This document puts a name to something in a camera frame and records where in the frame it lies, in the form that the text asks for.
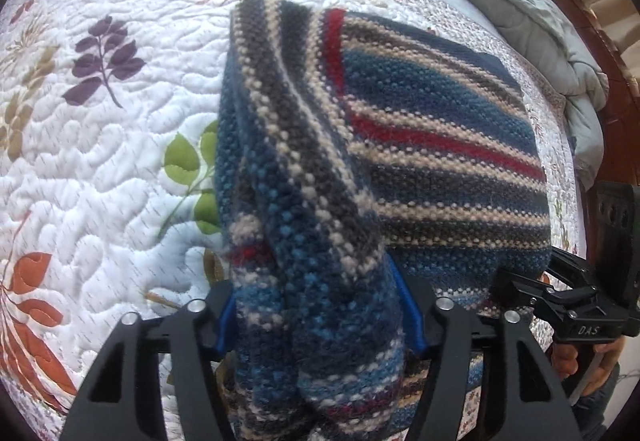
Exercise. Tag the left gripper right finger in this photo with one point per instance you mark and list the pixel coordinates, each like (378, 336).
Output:
(487, 377)

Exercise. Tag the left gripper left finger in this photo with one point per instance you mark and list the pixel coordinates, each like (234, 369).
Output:
(119, 398)

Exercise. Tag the striped knit sweater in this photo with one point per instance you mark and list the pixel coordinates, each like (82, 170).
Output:
(348, 146)

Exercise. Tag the dark wooden headboard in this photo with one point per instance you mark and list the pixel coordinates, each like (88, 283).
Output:
(610, 29)

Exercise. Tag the grey folded comforter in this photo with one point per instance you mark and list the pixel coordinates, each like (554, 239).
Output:
(542, 34)

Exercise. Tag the floral white quilt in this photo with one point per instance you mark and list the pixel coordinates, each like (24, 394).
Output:
(107, 137)

